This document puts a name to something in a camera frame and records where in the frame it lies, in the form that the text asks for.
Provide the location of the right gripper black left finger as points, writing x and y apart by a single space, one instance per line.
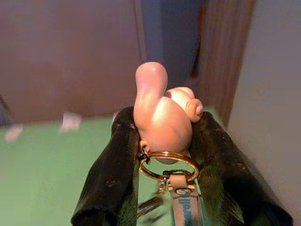
110 179

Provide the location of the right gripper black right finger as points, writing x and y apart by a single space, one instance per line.
230 183

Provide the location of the white key tag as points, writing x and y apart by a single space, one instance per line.
70 121
116 116

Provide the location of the green table cover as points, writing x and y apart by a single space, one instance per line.
47 176

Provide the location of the wooden door frame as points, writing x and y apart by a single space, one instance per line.
225 58

